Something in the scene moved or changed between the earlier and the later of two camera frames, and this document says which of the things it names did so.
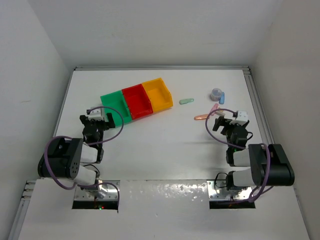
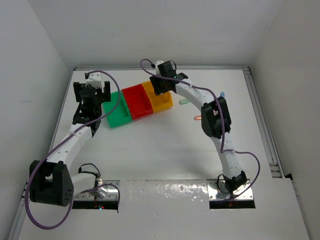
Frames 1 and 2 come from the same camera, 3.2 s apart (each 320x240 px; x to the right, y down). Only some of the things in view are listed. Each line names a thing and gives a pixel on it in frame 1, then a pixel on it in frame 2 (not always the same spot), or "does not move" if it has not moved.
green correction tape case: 187,100 does not move
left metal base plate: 106,192 does not move
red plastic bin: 138,101 does not move
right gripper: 223,132 -> 158,88
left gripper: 111,124 -> 77,86
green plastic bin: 116,100 does not move
